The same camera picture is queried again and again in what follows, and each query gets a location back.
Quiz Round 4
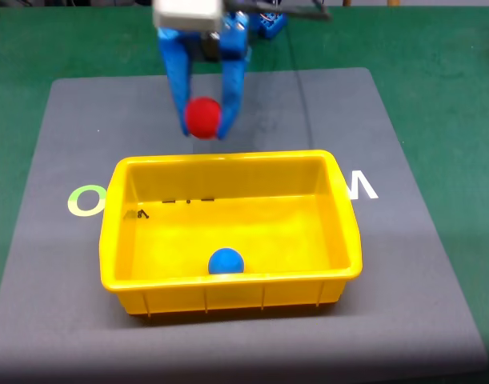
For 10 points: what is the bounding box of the red ball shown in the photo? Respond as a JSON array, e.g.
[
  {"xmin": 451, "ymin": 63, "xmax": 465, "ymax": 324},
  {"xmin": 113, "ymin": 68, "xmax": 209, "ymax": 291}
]
[{"xmin": 184, "ymin": 96, "xmax": 222, "ymax": 141}]

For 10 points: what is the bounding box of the yellow plastic bin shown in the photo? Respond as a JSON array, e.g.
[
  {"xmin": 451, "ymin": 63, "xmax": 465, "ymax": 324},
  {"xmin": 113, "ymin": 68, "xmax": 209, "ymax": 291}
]
[{"xmin": 98, "ymin": 149, "xmax": 364, "ymax": 318}]

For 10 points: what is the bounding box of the blue ball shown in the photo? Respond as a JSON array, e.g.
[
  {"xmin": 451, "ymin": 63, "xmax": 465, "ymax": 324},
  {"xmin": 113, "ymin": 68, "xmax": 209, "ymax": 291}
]
[{"xmin": 207, "ymin": 247, "xmax": 245, "ymax": 276}]

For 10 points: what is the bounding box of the grey mat with letters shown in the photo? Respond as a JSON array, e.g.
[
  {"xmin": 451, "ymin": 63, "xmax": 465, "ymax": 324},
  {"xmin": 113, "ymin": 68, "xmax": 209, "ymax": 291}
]
[{"xmin": 0, "ymin": 66, "xmax": 489, "ymax": 373}]

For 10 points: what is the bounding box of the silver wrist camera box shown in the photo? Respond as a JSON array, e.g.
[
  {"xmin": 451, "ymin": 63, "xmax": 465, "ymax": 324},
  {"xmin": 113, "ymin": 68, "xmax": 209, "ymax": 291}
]
[{"xmin": 153, "ymin": 0, "xmax": 224, "ymax": 31}]

